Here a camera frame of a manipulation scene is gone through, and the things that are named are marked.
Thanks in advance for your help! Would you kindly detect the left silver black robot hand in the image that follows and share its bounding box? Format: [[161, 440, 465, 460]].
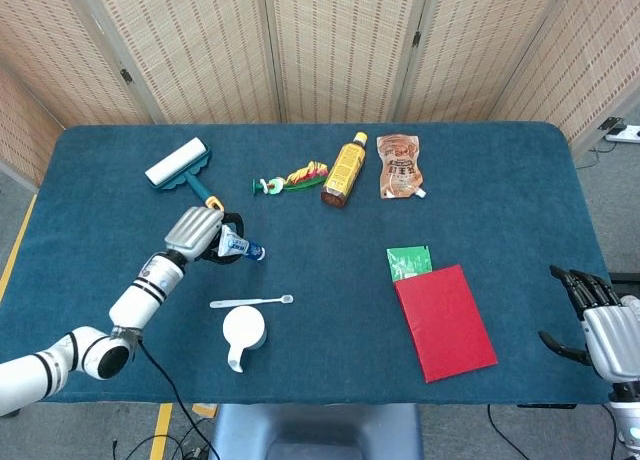
[[163, 205, 247, 267]]

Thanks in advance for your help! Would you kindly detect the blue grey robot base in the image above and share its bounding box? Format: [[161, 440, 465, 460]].
[[207, 403, 425, 460]]

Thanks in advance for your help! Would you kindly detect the colourful feather shuttlecock toy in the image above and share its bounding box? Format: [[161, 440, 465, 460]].
[[251, 160, 330, 197]]

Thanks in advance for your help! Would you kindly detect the brown spout pouch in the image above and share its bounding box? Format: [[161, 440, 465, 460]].
[[375, 133, 428, 200]]

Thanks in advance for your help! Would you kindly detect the green sachet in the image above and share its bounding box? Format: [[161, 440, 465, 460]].
[[386, 245, 433, 283]]

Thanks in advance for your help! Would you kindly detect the woven folding screen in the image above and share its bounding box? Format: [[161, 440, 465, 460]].
[[0, 0, 640, 186]]

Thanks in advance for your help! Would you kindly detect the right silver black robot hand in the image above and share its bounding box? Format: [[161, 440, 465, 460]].
[[538, 264, 640, 384]]

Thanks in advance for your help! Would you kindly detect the blue tablecloth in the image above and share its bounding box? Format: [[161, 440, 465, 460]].
[[0, 122, 621, 406]]

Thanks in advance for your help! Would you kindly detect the blue white toothpaste tube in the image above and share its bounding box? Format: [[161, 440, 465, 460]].
[[217, 224, 267, 262]]

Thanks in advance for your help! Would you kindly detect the red notebook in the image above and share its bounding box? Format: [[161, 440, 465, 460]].
[[393, 263, 499, 384]]

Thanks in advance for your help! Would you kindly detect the yellow label sauce bottle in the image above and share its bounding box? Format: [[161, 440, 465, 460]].
[[320, 131, 369, 210]]

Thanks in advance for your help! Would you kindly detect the black floor cable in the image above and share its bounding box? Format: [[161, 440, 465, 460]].
[[486, 404, 531, 460]]

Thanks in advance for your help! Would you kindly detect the white power strip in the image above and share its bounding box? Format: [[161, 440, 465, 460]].
[[604, 124, 640, 145]]

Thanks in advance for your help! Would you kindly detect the teal lint roller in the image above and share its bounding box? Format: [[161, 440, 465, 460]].
[[144, 136, 226, 213]]

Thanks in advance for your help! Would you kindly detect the white toothbrush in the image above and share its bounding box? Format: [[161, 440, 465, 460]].
[[209, 294, 295, 310]]

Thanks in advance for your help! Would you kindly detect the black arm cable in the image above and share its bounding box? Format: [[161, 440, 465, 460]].
[[136, 338, 221, 460]]

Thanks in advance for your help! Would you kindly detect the white cup with handle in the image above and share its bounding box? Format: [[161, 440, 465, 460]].
[[222, 305, 268, 374]]

